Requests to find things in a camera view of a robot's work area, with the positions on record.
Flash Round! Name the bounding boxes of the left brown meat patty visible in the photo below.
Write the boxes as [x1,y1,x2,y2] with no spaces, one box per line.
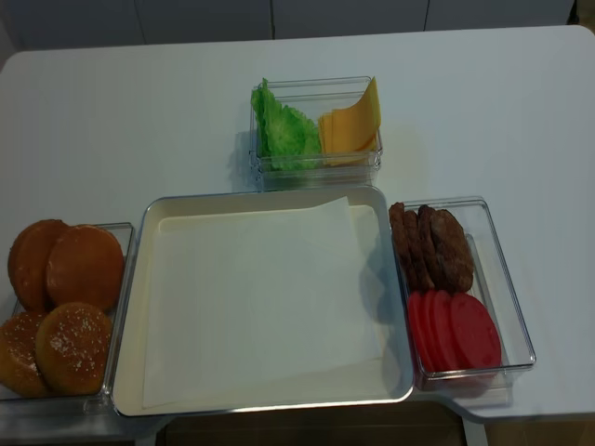
[389,203,419,291]

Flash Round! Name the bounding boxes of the right brown meat patty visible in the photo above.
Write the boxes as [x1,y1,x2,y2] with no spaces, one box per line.
[417,204,474,293]

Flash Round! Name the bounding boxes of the stacked cheese slices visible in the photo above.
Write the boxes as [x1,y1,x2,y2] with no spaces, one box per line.
[318,111,379,166]

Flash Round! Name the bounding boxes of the bun half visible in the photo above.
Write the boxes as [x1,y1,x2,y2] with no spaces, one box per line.
[7,219,70,312]
[46,225,125,311]

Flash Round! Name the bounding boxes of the brown meat patty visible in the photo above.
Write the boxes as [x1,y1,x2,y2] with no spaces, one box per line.
[417,204,474,293]
[389,203,419,291]
[403,210,435,293]

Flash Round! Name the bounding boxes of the clear lettuce cheese container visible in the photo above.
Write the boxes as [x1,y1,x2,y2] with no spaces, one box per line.
[249,76,383,190]

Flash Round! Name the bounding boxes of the middle brown meat patty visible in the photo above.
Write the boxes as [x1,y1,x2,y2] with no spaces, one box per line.
[403,210,435,293]

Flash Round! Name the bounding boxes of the right sesame top bun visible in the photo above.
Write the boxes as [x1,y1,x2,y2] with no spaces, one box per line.
[35,302,112,396]

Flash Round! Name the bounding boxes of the back red tomato slice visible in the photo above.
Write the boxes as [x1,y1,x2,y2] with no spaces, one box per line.
[407,291,433,372]

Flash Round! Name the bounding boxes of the clear bun container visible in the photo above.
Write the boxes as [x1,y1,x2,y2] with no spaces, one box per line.
[1,219,127,399]

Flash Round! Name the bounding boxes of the white paper sheet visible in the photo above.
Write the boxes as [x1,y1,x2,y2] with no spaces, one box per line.
[142,198,380,408]

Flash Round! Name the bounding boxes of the front red tomato slice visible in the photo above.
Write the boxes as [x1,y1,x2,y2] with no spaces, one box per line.
[450,293,502,369]

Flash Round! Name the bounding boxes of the upright cheese slice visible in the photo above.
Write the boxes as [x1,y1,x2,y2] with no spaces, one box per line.
[331,77,381,152]

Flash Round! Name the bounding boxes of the clear patty tomato container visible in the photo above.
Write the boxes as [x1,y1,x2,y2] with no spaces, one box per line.
[394,197,536,396]

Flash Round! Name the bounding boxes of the green lettuce leaf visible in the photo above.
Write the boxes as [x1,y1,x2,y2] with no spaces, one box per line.
[251,78,322,158]

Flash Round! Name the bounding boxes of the sesame bun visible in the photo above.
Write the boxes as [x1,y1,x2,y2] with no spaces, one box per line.
[35,302,112,396]
[1,311,51,398]

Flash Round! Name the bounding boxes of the left sesame top bun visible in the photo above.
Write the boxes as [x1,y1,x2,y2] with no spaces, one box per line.
[1,311,51,398]

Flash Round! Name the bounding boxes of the white metal tray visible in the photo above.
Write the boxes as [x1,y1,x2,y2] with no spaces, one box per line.
[112,186,413,417]

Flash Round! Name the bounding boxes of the red tomato slice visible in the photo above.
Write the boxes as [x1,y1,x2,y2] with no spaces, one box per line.
[450,293,502,369]
[430,291,460,371]
[407,291,433,372]
[421,289,442,372]

